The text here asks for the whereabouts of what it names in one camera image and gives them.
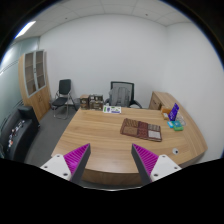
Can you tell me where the black office armchair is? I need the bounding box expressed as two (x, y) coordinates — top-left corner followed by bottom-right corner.
(105, 81), (141, 108)

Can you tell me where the wooden side cabinet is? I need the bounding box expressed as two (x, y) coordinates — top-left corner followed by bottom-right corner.
(149, 91), (176, 110)

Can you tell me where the black leather sofa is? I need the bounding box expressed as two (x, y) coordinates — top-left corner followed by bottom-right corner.
(0, 106), (40, 162)

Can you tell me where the green small box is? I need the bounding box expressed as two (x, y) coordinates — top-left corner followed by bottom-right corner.
(173, 122), (183, 131)

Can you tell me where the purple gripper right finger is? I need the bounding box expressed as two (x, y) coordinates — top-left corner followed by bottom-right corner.
(131, 144), (181, 185)

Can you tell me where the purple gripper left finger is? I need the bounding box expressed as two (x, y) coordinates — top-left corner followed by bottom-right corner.
(41, 144), (91, 183)

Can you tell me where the orange small box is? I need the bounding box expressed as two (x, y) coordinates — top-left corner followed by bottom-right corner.
(161, 107), (171, 120)

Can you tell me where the dark printed box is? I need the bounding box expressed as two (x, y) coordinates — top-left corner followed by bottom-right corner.
(89, 94), (104, 110)

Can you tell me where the black visitor chair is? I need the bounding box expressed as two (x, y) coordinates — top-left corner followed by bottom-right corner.
(52, 79), (73, 111)

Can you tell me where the wooden glass-door cabinet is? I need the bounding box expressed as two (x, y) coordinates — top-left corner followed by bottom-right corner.
(18, 50), (50, 120)

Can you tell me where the white green leaflet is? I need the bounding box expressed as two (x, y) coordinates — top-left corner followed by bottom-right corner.
(103, 105), (121, 114)

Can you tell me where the ceiling light panel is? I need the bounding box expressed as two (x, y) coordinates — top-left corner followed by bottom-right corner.
(14, 21), (36, 39)

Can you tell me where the grey backpack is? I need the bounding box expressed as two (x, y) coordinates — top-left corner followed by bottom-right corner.
(109, 87), (130, 107)

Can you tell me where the brown patchwork towel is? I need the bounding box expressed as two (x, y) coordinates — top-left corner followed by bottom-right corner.
(120, 118), (162, 142)

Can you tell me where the brown cardboard box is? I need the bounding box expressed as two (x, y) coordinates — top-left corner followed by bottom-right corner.
(80, 94), (89, 110)

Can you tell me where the wooden office desk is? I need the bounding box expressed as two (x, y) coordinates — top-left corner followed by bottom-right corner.
(50, 106), (208, 188)

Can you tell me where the light blue small box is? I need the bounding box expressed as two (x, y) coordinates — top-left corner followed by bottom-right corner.
(167, 121), (174, 128)

